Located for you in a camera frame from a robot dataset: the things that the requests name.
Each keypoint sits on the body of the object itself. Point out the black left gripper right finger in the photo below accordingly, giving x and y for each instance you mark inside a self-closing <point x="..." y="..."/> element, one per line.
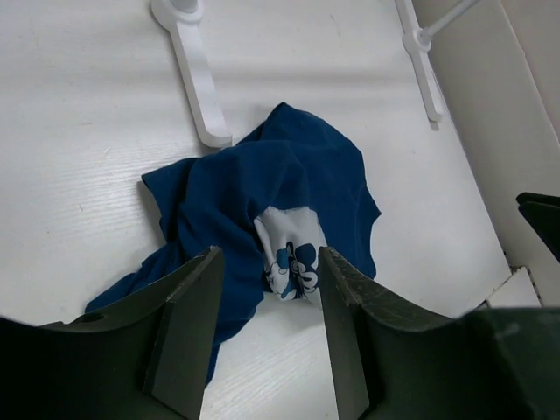
<point x="392" y="359"/>

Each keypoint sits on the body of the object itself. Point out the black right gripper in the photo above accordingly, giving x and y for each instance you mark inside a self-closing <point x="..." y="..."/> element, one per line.
<point x="542" y="213"/>

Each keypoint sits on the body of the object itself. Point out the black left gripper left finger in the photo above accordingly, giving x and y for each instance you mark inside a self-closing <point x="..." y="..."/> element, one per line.
<point x="145" y="356"/>

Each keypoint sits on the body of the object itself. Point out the blue t shirt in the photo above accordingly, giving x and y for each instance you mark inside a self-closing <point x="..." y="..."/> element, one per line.
<point x="289" y="188"/>

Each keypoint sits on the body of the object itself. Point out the white clothes rack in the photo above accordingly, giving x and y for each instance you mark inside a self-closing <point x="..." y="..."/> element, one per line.
<point x="181" y="19"/>

